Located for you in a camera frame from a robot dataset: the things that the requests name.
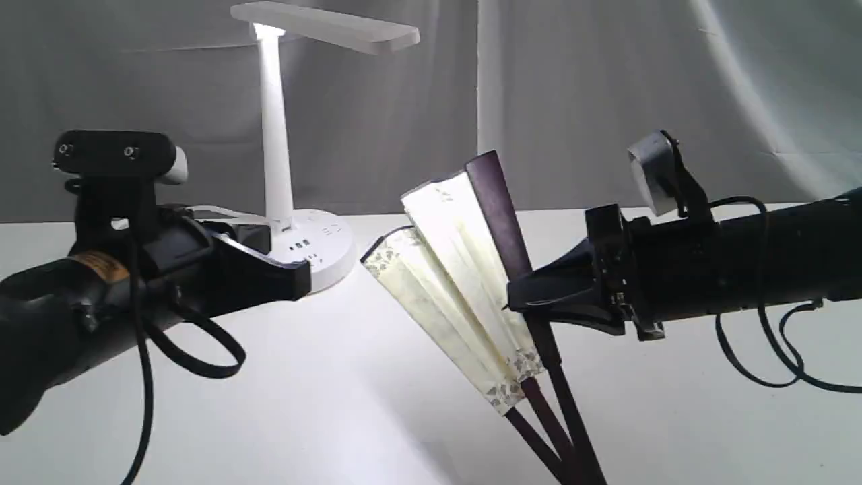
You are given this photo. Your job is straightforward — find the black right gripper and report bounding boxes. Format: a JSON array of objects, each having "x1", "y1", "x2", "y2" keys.
[{"x1": 506, "y1": 205, "x2": 665, "y2": 342}]

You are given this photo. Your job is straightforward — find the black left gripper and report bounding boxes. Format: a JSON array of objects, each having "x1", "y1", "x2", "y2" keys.
[{"x1": 127, "y1": 209, "x2": 312, "y2": 323}]

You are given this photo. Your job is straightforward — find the paper folding fan dark ribs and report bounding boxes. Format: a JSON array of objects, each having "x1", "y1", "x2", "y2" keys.
[{"x1": 360, "y1": 150, "x2": 607, "y2": 485}]

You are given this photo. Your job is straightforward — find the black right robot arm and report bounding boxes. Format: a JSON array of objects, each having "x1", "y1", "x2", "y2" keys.
[{"x1": 507, "y1": 189, "x2": 861, "y2": 341}]

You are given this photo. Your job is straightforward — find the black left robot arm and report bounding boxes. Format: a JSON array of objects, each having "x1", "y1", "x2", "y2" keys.
[{"x1": 1, "y1": 205, "x2": 312, "y2": 436}]

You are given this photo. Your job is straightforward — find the white desk lamp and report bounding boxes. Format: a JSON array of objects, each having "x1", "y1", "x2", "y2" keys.
[{"x1": 229, "y1": 1, "x2": 421, "y2": 294}]

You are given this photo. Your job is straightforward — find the white power cord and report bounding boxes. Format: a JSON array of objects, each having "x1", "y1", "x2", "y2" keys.
[{"x1": 182, "y1": 205, "x2": 265, "y2": 223}]

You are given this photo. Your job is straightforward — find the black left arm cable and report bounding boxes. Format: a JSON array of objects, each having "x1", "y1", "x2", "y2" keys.
[{"x1": 64, "y1": 179, "x2": 247, "y2": 485}]

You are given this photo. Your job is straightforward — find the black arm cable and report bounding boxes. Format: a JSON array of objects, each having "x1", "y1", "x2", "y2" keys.
[
  {"x1": 700, "y1": 195, "x2": 862, "y2": 394},
  {"x1": 64, "y1": 179, "x2": 247, "y2": 485}
]

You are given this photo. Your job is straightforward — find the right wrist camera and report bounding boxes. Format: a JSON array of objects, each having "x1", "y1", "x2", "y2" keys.
[{"x1": 628, "y1": 129, "x2": 713, "y2": 221}]

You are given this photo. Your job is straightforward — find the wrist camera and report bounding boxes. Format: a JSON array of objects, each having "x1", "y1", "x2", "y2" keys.
[
  {"x1": 53, "y1": 130, "x2": 189, "y2": 233},
  {"x1": 628, "y1": 129, "x2": 713, "y2": 221}
]

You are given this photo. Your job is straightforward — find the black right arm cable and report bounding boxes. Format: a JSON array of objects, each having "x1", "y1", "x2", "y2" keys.
[{"x1": 700, "y1": 195, "x2": 862, "y2": 394}]

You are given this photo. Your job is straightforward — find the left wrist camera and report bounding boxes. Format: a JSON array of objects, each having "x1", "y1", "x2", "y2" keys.
[{"x1": 53, "y1": 130, "x2": 189, "y2": 233}]

